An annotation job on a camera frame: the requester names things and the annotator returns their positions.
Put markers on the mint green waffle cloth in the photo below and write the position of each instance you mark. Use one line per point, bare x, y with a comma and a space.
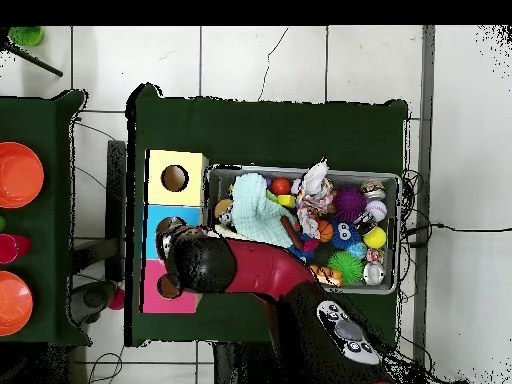
256, 208

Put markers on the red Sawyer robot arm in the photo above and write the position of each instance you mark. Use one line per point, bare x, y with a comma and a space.
272, 272

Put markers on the wooden box with three holes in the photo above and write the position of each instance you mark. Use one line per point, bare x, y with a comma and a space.
180, 192

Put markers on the metal mesh bin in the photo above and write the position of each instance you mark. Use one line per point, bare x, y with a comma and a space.
388, 280

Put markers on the small orange ball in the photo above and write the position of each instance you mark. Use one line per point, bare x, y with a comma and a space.
280, 186

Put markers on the small orange basketball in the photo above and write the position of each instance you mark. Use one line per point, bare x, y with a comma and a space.
326, 230

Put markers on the dark green table cloth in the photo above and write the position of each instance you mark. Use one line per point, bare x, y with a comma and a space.
260, 132

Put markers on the blue spiky toy with eyes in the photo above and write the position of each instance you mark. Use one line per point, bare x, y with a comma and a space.
344, 234

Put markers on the purple spiky ball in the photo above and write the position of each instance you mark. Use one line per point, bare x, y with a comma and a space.
349, 204

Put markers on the orange building block plate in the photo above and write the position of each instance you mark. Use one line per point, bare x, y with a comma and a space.
330, 275

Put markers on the green spiky ball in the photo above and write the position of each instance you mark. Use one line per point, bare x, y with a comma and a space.
345, 268

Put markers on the white baseball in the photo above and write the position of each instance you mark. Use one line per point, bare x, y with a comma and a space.
376, 210

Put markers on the plain yellow ball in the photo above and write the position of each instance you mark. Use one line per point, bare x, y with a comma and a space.
374, 237

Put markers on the grey object with red ball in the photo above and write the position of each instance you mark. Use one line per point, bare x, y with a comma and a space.
94, 300

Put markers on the green cloth of side table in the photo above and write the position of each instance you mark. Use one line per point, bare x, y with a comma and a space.
52, 200

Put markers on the orange plastic bowl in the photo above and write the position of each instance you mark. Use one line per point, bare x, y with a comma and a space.
18, 174
14, 304

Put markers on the magenta plastic cup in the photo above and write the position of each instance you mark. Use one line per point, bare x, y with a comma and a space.
14, 248

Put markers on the black rod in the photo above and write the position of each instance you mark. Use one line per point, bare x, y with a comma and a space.
36, 62

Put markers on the green round object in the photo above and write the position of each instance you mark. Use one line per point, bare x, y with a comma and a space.
26, 36

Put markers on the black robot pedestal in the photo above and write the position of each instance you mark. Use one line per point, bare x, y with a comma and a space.
236, 364

